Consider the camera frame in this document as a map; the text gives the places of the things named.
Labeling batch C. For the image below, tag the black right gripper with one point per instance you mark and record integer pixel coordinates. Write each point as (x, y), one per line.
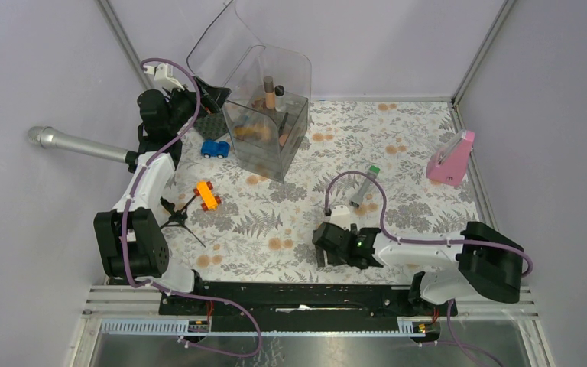
(320, 254)

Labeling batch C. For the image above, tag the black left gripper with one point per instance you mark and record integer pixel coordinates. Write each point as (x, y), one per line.
(205, 100)

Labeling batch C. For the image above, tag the beige makeup sponge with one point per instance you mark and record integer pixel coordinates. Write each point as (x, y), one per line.
(256, 133)

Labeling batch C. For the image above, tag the clear acrylic organizer box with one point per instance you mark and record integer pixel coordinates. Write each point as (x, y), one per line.
(230, 55)

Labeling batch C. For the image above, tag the beige foundation tube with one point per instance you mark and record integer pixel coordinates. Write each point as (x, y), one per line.
(269, 90)

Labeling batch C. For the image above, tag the black mascara stick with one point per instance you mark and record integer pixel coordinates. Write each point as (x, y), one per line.
(283, 123)

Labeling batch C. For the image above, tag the orange round sponge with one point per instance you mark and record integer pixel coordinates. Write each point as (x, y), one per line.
(283, 140)

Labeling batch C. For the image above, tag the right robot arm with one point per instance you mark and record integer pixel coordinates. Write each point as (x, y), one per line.
(477, 260)

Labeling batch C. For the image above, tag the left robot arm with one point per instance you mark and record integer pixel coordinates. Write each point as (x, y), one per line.
(131, 244)

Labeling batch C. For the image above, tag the dark grey building plate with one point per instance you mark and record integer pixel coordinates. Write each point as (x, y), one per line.
(211, 127)

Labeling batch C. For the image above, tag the blue toy car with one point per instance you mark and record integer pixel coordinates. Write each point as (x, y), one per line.
(215, 149)

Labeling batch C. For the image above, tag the grey square tube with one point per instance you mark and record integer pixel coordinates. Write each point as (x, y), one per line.
(358, 198)

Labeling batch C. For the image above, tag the yellow red toy block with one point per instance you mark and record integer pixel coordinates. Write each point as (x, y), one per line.
(209, 201)

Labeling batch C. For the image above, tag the silver microphone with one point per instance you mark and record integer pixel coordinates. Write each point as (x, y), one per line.
(50, 138)

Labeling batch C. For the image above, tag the pink stand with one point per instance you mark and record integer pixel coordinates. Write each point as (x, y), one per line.
(449, 164)

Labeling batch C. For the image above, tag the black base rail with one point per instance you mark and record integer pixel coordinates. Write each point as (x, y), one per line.
(292, 307)

